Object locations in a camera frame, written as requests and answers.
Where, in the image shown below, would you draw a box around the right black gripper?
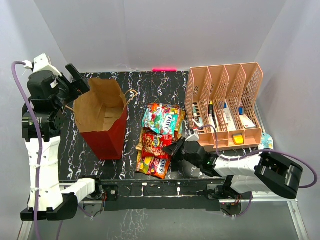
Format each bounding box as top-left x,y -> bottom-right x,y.
162,136 -> 202,168

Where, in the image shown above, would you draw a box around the red peanut snack bag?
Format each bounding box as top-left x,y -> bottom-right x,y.
142,131 -> 173,159

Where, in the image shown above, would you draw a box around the colourful fruit candy bag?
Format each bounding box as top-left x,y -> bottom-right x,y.
136,150 -> 171,180

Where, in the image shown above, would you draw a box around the red paper bag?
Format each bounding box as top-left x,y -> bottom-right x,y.
67,78 -> 138,160

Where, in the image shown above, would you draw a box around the teal fox's candy bag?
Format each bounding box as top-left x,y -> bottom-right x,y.
141,103 -> 181,137

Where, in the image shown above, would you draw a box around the gold snack bag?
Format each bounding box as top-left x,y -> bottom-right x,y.
135,105 -> 186,151

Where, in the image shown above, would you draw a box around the pink plastic desk organizer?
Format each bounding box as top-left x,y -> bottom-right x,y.
184,62 -> 264,152

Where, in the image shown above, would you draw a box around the red doritos bag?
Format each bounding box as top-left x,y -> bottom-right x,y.
172,131 -> 182,142

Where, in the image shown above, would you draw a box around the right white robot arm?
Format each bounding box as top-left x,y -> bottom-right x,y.
162,137 -> 303,199

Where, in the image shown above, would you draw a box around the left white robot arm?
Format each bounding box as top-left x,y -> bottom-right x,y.
20,63 -> 104,221

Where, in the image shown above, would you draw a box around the grey stapler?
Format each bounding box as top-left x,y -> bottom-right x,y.
193,117 -> 204,128

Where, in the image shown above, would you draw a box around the white glue stick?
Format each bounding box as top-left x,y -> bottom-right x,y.
192,105 -> 198,123

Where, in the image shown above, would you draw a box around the black yellow marker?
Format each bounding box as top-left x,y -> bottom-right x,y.
208,101 -> 214,115

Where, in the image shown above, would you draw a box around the white label packets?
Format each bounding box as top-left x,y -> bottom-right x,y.
223,107 -> 237,131

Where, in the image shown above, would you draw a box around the white red paper box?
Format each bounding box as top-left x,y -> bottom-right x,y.
239,114 -> 257,129

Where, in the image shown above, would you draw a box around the blue small box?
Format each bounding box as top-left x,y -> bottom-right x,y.
238,106 -> 246,115

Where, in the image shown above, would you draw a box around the pink tape strip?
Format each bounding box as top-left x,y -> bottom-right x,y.
152,67 -> 177,72

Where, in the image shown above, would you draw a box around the blister pack with blue card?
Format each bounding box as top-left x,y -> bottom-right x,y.
258,132 -> 274,150

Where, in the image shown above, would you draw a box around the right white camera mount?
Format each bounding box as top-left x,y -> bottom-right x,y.
185,129 -> 200,142

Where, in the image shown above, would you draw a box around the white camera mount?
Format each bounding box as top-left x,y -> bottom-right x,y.
185,129 -> 200,142
23,53 -> 62,77

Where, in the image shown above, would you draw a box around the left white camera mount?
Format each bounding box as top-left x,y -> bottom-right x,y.
23,53 -> 62,77

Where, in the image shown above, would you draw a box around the aluminium front rail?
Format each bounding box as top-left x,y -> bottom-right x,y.
17,181 -> 310,240

